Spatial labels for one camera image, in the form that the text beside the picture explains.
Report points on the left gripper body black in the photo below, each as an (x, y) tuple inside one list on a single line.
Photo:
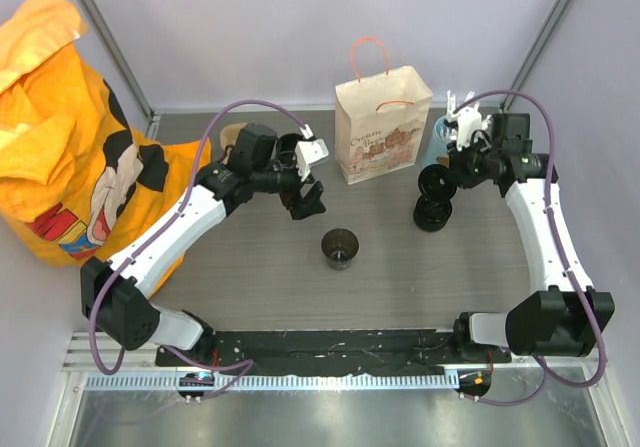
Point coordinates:
[(290, 193)]

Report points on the paper bag with orange handles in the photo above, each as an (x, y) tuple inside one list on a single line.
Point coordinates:
[(379, 119)]

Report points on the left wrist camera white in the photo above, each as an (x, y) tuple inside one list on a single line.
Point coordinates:
[(310, 154)]

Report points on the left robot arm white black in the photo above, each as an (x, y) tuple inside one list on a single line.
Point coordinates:
[(115, 294)]

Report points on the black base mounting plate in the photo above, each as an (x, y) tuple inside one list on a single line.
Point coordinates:
[(338, 353)]

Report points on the orange cartoon cloth bag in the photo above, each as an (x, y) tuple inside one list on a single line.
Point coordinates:
[(77, 181)]

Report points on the black cup lid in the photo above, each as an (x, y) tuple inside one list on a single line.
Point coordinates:
[(434, 183)]

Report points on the light blue straw tin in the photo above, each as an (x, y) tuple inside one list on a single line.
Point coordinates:
[(436, 151)]

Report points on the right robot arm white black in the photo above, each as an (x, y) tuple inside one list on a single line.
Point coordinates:
[(552, 320)]

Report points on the black cup with lid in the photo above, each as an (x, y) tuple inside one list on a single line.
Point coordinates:
[(431, 216)]

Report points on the slotted cable duct rail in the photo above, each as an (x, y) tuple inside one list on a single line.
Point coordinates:
[(192, 381)]

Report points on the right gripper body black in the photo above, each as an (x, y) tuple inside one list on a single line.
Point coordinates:
[(472, 165)]

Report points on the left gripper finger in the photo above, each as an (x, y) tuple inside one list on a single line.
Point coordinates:
[(304, 207), (313, 195)]

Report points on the single black coffee cup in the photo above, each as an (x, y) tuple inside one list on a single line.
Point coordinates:
[(339, 247)]

